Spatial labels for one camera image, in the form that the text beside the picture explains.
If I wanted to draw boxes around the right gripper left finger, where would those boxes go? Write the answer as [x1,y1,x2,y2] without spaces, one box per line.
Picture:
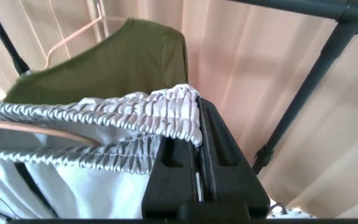
[140,136,200,220]

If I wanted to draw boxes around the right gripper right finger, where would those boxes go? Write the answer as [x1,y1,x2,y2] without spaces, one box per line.
[196,96,272,219]

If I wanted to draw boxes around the green printed shirt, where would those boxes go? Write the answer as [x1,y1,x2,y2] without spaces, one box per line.
[2,17,190,106]

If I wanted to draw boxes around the white laundry basket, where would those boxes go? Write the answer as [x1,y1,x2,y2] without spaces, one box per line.
[267,200,318,219]

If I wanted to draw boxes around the pale grey shorts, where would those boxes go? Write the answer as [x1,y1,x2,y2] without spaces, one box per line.
[0,83,204,220]

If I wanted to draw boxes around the pink clothes hanger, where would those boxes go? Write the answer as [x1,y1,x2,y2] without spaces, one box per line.
[44,0,129,70]
[0,118,103,147]

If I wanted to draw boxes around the black clothes rack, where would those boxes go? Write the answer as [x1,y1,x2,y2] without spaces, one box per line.
[0,0,358,175]

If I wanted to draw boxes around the beige curtain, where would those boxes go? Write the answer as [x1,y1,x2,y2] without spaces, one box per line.
[0,0,358,218]

